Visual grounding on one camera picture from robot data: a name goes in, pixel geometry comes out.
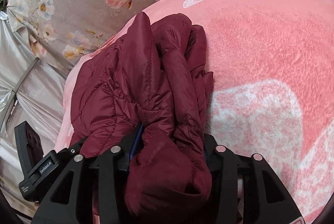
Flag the maroon puffer jacket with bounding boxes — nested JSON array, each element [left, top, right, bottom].
[[70, 13, 213, 215]]

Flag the silver satin curtain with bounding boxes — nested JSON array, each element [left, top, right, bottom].
[[1, 12, 65, 217]]

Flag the pink butterfly fleece blanket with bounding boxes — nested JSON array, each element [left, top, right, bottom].
[[53, 0, 334, 224]]

